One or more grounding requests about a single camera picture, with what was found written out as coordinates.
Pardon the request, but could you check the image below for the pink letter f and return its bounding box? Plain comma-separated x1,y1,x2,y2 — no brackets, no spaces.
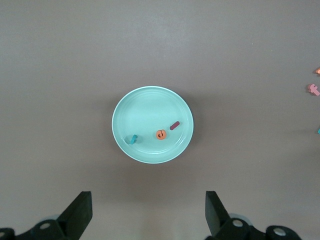
307,83,320,96

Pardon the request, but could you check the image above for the green plate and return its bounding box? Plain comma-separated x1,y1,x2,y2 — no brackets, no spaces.
111,86,195,165

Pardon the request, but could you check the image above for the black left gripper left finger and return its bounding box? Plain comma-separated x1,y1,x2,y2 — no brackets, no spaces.
0,191,93,240

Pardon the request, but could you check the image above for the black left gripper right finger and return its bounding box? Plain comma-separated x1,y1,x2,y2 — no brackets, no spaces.
205,191,301,240

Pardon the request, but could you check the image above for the brown table cover sheet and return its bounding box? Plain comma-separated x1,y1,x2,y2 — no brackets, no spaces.
0,0,320,240

